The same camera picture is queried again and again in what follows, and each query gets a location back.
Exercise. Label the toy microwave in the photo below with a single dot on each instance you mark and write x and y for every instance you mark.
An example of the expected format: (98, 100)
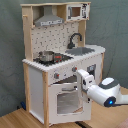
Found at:
(78, 11)

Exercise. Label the black toy stovetop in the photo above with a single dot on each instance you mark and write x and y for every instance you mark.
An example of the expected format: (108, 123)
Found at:
(57, 58)

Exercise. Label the red oven knob right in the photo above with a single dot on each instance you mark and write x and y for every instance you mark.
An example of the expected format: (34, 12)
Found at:
(74, 69)

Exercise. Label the grey toy sink basin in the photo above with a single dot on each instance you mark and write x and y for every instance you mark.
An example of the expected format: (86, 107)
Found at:
(79, 51)

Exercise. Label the black toy faucet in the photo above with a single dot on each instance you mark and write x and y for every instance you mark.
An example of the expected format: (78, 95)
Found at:
(74, 39)

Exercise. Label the grey range hood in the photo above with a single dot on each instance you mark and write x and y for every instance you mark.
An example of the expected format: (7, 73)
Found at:
(48, 18)

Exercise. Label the grey ice dispenser panel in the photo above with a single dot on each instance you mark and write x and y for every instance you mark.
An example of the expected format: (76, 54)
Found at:
(91, 69)

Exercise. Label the wooden toy kitchen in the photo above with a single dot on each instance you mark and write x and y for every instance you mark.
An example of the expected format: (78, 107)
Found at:
(38, 78)

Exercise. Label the silver toy pot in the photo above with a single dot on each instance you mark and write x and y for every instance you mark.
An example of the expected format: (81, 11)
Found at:
(46, 56)

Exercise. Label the white oven door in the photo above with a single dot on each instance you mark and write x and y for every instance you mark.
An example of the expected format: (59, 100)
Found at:
(65, 105)

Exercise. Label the red oven knob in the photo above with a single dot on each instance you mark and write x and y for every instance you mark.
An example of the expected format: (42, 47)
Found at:
(56, 75)
(74, 69)

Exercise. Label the red oven knob left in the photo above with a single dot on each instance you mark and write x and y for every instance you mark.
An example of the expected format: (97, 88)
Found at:
(56, 75)

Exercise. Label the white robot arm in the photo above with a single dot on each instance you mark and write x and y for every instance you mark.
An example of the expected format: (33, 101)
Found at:
(107, 93)

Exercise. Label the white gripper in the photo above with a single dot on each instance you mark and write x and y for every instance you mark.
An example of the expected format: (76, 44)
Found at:
(84, 82)

